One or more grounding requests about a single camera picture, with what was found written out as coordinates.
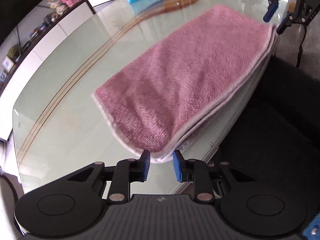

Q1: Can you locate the white low cabinet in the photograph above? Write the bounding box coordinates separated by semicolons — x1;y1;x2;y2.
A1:
1;0;95;141

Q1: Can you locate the black wall television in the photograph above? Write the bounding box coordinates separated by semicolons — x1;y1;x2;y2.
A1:
0;0;42;44

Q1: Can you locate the pink terry towel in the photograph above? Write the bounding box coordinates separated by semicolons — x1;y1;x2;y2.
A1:
92;4;277;164

